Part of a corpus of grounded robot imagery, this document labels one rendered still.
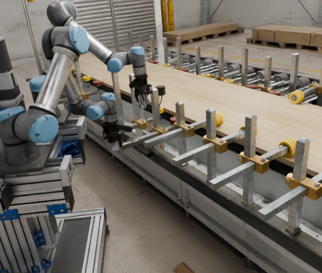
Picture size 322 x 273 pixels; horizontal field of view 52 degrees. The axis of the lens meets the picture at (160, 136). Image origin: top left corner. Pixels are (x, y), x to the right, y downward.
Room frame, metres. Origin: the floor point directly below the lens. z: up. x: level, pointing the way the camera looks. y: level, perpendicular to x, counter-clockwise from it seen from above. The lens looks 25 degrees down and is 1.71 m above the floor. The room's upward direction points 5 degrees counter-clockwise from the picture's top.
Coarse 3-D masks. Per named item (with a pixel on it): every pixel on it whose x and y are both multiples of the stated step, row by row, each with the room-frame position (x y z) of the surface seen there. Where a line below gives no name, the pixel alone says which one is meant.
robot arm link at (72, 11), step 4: (64, 0) 1.95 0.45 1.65; (68, 4) 1.90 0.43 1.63; (72, 4) 1.95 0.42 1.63; (68, 8) 1.86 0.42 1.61; (72, 8) 1.92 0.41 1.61; (72, 12) 1.90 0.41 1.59; (76, 12) 1.97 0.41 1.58; (52, 24) 1.90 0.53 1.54; (48, 64) 1.92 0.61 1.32; (44, 68) 1.94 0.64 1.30; (48, 68) 1.92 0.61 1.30; (44, 72) 1.91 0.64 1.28
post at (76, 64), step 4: (76, 64) 2.96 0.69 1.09; (76, 68) 2.95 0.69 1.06; (76, 72) 2.96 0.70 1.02; (80, 72) 2.97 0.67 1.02; (76, 76) 2.98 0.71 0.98; (80, 76) 2.96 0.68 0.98; (80, 80) 2.96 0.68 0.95; (80, 84) 2.96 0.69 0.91; (80, 88) 2.95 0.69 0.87; (80, 92) 2.96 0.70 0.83; (84, 100) 2.96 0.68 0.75
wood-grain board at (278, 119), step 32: (96, 64) 3.77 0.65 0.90; (160, 96) 2.43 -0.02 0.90; (192, 96) 2.37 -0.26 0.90; (224, 96) 2.30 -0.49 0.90; (256, 96) 2.24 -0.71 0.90; (224, 128) 1.75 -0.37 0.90; (288, 128) 1.67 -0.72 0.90; (320, 128) 1.64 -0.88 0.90; (288, 160) 1.33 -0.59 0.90; (320, 160) 1.31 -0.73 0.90
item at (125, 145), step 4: (168, 128) 1.91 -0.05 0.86; (172, 128) 1.92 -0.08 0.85; (156, 132) 1.86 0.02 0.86; (140, 136) 1.82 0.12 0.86; (144, 136) 1.82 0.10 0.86; (148, 136) 1.82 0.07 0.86; (152, 136) 1.83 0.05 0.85; (140, 140) 1.79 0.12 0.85; (144, 140) 1.80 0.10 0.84; (124, 144) 1.74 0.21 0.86; (128, 144) 1.74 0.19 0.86; (132, 144) 1.76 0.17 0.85; (136, 144) 1.77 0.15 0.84; (124, 148) 1.73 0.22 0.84
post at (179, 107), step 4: (176, 104) 1.71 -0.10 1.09; (180, 104) 1.69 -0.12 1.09; (176, 108) 1.71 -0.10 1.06; (180, 108) 1.69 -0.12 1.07; (184, 108) 1.71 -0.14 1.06; (176, 112) 1.71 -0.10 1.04; (180, 112) 1.69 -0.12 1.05; (184, 112) 1.71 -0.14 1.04; (176, 116) 1.71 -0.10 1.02; (180, 116) 1.69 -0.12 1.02; (184, 116) 1.70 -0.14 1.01; (176, 120) 1.71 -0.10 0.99; (180, 120) 1.69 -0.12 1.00; (184, 120) 1.70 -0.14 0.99; (180, 124) 1.69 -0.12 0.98; (180, 136) 1.69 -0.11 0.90; (184, 136) 1.70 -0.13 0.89; (180, 140) 1.69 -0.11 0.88; (184, 140) 1.70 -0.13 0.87; (180, 144) 1.70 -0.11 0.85; (184, 144) 1.70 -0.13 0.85; (180, 148) 1.70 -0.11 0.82; (184, 148) 1.70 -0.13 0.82; (180, 152) 1.70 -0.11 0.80; (184, 152) 1.70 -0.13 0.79
